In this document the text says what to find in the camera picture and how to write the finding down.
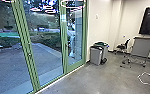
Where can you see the grey rolling board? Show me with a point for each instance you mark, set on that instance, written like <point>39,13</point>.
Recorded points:
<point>142,47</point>

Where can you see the white wall switch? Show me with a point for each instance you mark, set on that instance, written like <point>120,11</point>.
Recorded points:
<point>97,16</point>

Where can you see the black swivel chair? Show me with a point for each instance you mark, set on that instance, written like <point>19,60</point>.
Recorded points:
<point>122,46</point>

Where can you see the white wall outlet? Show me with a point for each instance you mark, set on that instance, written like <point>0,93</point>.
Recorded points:
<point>123,36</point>

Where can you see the white garden statue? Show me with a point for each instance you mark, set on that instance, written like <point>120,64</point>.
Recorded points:
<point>71,38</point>

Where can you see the green framed glass door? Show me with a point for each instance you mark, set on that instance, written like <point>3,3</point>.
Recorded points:
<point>24,43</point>

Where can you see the green outdoor table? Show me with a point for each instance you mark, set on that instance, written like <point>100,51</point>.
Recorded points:
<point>2,34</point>

